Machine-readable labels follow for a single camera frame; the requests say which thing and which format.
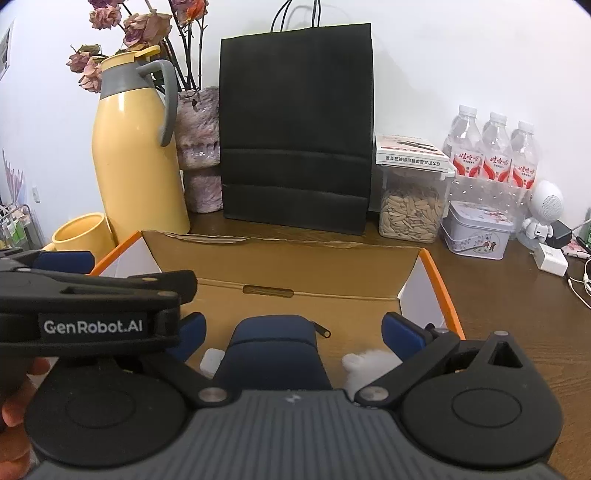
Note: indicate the pink fuzzy vase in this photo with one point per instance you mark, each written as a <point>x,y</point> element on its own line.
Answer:
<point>198,138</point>

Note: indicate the yellow thermos jug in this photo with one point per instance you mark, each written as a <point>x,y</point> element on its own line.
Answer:
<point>134,175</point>

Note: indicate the black paper bag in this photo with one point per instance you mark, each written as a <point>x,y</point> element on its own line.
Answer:
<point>295,115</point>

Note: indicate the purple flower wall sticker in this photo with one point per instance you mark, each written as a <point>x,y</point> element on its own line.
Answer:
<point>14,180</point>

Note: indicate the red orange cardboard box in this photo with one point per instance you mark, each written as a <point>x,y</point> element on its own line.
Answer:
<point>300,263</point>

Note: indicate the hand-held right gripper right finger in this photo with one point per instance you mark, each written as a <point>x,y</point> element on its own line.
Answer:
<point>401,334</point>

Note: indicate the person's left hand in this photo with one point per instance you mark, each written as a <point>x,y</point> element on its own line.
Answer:
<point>11,413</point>

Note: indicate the grey printed tin box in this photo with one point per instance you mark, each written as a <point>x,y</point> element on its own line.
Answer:
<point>480,235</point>

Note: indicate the small white block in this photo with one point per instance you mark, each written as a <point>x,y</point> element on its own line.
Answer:
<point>210,361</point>

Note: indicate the clear container of seeds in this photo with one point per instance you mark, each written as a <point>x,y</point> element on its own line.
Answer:
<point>408,217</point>

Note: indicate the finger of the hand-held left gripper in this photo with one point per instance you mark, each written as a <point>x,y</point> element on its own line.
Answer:
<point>115,288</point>
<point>64,262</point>

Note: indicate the yellow mug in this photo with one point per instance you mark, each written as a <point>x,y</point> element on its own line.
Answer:
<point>83,235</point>

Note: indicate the dark zip pouch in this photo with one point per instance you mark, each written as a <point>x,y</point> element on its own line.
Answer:
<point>272,355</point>

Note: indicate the black power adapter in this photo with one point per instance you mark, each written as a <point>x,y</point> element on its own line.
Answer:
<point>561,233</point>

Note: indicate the pink patterned cloth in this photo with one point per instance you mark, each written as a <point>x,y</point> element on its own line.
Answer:
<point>575,247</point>

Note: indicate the white charger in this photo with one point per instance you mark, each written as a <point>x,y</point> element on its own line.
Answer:
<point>551,261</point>

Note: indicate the wall poster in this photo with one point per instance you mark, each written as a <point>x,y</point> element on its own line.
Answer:
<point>5,50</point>

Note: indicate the dried rose bouquet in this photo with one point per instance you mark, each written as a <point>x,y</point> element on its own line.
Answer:
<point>138,27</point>

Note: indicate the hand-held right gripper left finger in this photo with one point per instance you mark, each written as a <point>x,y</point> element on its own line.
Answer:
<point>194,332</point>

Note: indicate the white robot toy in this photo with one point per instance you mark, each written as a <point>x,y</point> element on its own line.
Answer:
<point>547,198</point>

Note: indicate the white flat box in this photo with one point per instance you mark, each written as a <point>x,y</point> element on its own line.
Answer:
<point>406,150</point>

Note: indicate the white fluffy cloth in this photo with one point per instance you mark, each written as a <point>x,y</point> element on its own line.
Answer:
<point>369,364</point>

